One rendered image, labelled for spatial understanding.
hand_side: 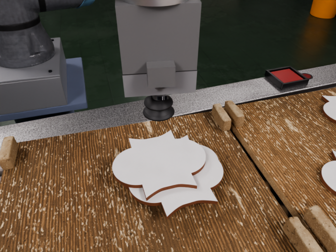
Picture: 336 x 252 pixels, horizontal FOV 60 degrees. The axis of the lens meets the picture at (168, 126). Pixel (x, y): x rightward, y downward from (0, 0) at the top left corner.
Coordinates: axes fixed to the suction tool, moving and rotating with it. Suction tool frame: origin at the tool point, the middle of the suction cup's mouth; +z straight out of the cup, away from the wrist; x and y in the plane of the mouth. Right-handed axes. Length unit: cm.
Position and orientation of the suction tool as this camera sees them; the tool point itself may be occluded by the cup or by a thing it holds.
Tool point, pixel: (158, 111)
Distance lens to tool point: 39.8
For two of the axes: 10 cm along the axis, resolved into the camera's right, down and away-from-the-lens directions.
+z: 0.0, 7.7, 6.4
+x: -1.3, -6.3, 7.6
